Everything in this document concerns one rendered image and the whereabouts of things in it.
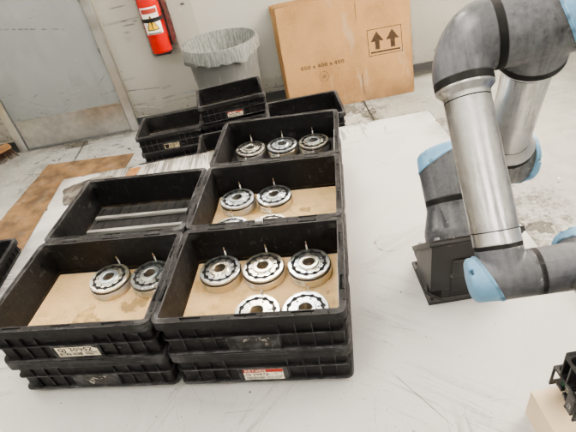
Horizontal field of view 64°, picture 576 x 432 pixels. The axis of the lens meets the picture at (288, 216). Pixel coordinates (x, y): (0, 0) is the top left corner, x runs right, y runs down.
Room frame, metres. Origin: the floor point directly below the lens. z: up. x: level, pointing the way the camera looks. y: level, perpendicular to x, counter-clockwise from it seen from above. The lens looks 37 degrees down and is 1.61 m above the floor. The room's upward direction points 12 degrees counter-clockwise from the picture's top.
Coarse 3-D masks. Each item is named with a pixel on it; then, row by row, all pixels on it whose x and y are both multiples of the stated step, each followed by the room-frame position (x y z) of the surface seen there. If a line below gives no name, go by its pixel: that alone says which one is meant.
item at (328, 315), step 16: (272, 224) 0.90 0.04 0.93; (288, 224) 0.89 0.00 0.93; (304, 224) 0.88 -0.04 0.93; (176, 256) 0.85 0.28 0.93; (160, 304) 0.70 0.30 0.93; (160, 320) 0.66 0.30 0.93; (176, 320) 0.65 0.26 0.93; (192, 320) 0.64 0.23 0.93; (208, 320) 0.63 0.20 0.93; (224, 320) 0.63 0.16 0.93; (240, 320) 0.62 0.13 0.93; (256, 320) 0.61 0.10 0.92; (272, 320) 0.61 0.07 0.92; (288, 320) 0.60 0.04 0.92; (304, 320) 0.60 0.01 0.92; (320, 320) 0.59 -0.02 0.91; (336, 320) 0.58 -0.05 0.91
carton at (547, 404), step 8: (536, 392) 0.44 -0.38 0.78; (544, 392) 0.43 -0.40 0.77; (552, 392) 0.43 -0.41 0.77; (560, 392) 0.43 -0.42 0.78; (536, 400) 0.42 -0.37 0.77; (544, 400) 0.42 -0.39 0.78; (552, 400) 0.42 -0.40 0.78; (560, 400) 0.41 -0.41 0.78; (528, 408) 0.44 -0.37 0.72; (536, 408) 0.42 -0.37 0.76; (544, 408) 0.41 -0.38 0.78; (552, 408) 0.40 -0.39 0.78; (560, 408) 0.40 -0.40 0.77; (528, 416) 0.43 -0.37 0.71; (536, 416) 0.41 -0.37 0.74; (544, 416) 0.39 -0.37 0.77; (552, 416) 0.39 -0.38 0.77; (560, 416) 0.39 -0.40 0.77; (568, 416) 0.38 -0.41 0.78; (536, 424) 0.41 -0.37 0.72; (544, 424) 0.39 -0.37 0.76; (552, 424) 0.38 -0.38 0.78; (560, 424) 0.37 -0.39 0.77; (568, 424) 0.37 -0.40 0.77
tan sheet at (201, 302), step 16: (336, 256) 0.85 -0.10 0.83; (288, 272) 0.83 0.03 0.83; (336, 272) 0.79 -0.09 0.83; (192, 288) 0.84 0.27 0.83; (240, 288) 0.80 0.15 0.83; (288, 288) 0.77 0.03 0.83; (304, 288) 0.76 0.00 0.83; (320, 288) 0.75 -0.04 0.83; (336, 288) 0.74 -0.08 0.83; (192, 304) 0.78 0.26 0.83; (208, 304) 0.77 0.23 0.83; (224, 304) 0.76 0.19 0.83; (336, 304) 0.69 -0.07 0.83
